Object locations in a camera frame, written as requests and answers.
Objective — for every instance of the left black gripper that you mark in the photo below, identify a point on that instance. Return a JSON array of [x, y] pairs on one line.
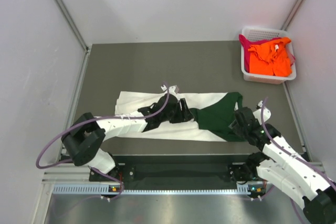
[[182, 115]]

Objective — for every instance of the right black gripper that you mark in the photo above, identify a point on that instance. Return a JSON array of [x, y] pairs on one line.
[[235, 126]]

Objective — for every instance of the white and green t-shirt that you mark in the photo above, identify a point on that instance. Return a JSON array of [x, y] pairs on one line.
[[213, 113]]

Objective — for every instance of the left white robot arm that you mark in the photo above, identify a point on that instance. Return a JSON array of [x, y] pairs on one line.
[[83, 143]]

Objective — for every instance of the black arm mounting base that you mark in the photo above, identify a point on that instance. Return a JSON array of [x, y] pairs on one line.
[[166, 168]]

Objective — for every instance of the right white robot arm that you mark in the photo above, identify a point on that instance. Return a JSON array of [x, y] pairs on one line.
[[279, 164]]

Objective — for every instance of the white plastic laundry basket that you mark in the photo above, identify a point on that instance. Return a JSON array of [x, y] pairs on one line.
[[267, 55]]

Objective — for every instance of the orange t-shirt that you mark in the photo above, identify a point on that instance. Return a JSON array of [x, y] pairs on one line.
[[270, 58]]

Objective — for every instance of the pink t-shirt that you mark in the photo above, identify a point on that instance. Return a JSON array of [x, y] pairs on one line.
[[245, 48]]

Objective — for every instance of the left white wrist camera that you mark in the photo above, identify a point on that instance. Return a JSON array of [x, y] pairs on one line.
[[171, 89]]

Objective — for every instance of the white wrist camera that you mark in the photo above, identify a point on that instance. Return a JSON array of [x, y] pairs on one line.
[[266, 114], [171, 89]]

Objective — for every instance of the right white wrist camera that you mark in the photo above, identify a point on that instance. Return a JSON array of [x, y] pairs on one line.
[[266, 114]]

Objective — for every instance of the grey slotted cable duct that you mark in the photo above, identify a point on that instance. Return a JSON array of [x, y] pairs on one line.
[[105, 189]]

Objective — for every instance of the left aluminium frame post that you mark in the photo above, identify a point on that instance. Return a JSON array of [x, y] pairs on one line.
[[73, 27]]

